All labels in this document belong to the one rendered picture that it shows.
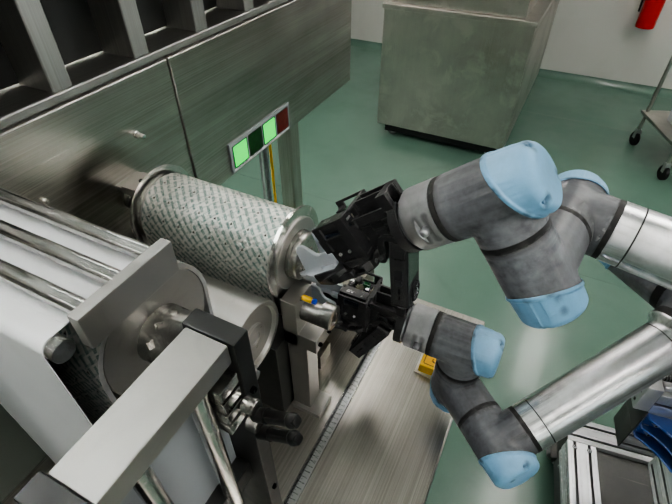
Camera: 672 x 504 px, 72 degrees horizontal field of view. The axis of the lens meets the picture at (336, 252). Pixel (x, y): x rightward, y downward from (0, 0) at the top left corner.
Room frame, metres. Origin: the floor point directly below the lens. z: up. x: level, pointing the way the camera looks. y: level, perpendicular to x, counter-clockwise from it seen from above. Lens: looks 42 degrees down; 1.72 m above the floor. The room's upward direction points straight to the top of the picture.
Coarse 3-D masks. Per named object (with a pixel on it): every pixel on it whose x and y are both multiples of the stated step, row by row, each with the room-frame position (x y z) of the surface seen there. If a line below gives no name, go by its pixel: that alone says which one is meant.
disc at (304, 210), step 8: (296, 208) 0.53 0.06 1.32; (304, 208) 0.55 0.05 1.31; (312, 208) 0.57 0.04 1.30; (288, 216) 0.51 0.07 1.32; (296, 216) 0.53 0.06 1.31; (312, 216) 0.57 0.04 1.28; (288, 224) 0.51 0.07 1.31; (280, 232) 0.49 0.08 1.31; (280, 240) 0.49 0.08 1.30; (272, 248) 0.47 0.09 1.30; (272, 256) 0.47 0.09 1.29; (272, 264) 0.47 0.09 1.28; (272, 272) 0.46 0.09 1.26; (272, 280) 0.46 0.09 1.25; (272, 288) 0.46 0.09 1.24; (280, 288) 0.48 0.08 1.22; (280, 296) 0.47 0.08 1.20
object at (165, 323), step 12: (156, 312) 0.30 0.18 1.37; (168, 312) 0.30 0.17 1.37; (180, 312) 0.30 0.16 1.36; (144, 324) 0.29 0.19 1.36; (156, 324) 0.29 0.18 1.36; (168, 324) 0.29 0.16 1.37; (180, 324) 0.29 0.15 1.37; (144, 336) 0.28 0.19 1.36; (156, 336) 0.28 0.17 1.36; (168, 336) 0.27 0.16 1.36; (144, 348) 0.27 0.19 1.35; (156, 348) 0.27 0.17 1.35; (144, 360) 0.27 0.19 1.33
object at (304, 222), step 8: (152, 184) 0.62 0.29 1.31; (144, 200) 0.60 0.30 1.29; (304, 216) 0.55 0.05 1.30; (296, 224) 0.52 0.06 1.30; (304, 224) 0.54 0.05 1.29; (312, 224) 0.56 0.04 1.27; (288, 232) 0.50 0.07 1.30; (296, 232) 0.52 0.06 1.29; (288, 240) 0.50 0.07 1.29; (280, 248) 0.48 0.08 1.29; (280, 256) 0.48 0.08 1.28; (280, 264) 0.48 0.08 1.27; (280, 272) 0.48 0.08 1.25; (280, 280) 0.47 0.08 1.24; (288, 280) 0.49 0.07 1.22; (288, 288) 0.49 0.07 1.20
